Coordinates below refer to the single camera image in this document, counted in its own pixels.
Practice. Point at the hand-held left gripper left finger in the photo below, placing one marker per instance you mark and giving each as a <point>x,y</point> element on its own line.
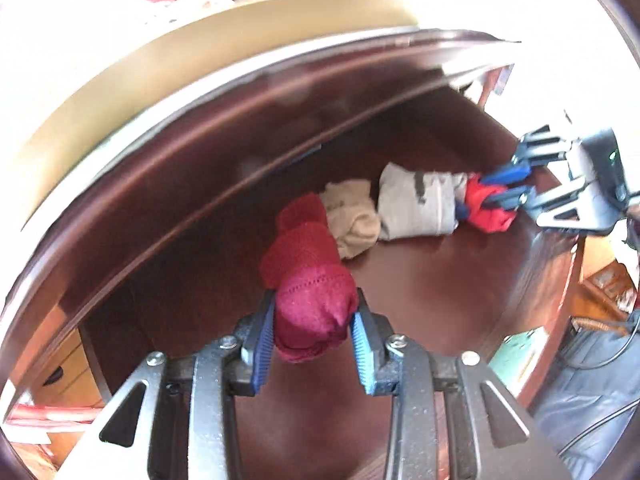
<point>265,345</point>

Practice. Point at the person's right forearm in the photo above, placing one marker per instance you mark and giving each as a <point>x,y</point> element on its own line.
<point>634,240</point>

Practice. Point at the orange wooden cabinet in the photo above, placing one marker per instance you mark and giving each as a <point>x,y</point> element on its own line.
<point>600,280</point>

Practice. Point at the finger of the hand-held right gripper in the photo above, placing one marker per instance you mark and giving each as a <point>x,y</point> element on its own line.
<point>510,198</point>
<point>510,172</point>

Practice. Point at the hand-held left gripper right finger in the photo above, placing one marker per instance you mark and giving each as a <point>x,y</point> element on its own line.
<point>362,355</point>

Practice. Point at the dark red knit sock roll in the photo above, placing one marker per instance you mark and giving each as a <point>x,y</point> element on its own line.
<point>310,285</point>

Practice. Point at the bright red underwear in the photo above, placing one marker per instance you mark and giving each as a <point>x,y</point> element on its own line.
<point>487,217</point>

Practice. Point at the shallow cardboard box tray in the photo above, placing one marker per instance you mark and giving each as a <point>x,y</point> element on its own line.
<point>150,70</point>

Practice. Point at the beige sock roll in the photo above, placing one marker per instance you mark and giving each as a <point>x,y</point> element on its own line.
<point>350,220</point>

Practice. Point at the person's grey clothing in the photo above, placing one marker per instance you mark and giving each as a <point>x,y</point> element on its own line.
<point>585,400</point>

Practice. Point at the grey sock roll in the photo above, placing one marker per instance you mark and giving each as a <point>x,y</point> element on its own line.
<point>415,205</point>

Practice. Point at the light wooden cabinet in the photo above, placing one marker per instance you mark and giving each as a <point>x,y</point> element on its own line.
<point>65,380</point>

